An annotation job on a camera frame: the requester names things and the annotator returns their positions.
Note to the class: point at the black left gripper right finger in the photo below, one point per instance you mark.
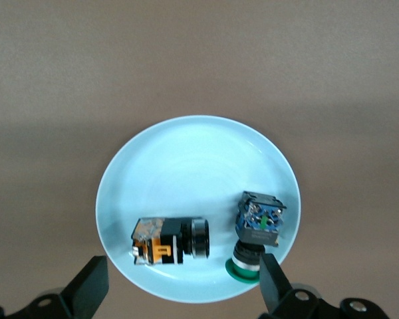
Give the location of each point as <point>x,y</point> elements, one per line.
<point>276,285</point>

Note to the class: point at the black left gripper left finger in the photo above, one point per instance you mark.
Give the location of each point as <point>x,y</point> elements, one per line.
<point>83,292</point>

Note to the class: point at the orange black push-button switch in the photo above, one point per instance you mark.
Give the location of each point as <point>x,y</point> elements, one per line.
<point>166,241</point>

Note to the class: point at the light blue round plate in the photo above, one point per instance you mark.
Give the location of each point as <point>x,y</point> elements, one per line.
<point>193,166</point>

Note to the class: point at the green blue push-button switch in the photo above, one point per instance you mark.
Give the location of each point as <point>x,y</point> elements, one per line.
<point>259,226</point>

